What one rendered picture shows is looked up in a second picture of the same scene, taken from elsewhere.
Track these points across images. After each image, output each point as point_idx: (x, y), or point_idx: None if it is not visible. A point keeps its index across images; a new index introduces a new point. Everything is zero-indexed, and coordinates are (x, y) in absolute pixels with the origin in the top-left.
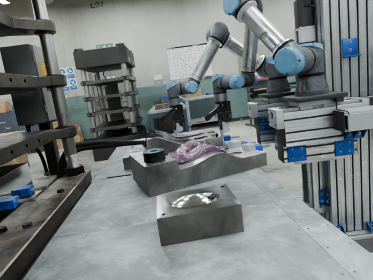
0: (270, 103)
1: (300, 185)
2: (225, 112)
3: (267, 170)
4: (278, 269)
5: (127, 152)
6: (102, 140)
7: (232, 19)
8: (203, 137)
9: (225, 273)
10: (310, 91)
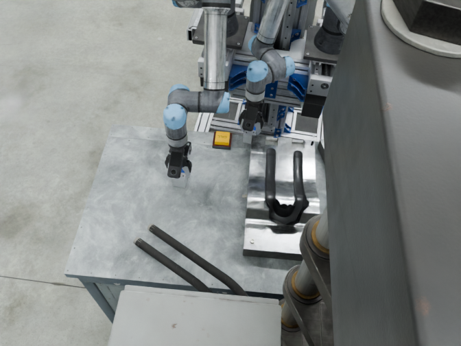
0: (231, 51)
1: (105, 91)
2: (262, 106)
3: (16, 95)
4: None
5: (283, 249)
6: (232, 279)
7: None
8: (302, 155)
9: None
10: None
